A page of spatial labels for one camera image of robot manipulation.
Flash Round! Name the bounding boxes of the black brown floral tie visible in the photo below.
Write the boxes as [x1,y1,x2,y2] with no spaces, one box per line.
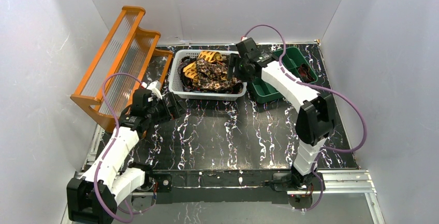
[178,57,244,94]

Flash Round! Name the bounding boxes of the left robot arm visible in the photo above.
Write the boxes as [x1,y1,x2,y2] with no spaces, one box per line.
[66,88,185,223]

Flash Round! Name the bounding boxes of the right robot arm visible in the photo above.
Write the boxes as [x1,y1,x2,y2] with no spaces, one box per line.
[227,38,336,188]

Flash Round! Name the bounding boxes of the white plastic basket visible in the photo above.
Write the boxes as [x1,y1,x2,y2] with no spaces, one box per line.
[168,49,247,101]

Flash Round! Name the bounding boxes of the yellow patterned tie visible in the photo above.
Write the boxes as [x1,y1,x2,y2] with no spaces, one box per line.
[182,50,225,83]

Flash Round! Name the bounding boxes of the green compartment tray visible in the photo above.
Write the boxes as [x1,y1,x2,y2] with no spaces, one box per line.
[247,47,317,107]

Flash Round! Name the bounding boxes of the rolled dark red tie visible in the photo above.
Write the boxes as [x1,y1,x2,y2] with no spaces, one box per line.
[297,64,315,83]

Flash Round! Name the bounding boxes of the orange wooden rack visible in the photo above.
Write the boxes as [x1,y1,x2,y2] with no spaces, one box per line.
[70,6,173,132]

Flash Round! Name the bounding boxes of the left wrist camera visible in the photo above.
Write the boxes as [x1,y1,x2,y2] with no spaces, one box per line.
[141,80,163,100]

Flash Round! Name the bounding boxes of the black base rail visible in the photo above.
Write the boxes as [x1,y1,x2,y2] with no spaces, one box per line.
[153,169,295,204]

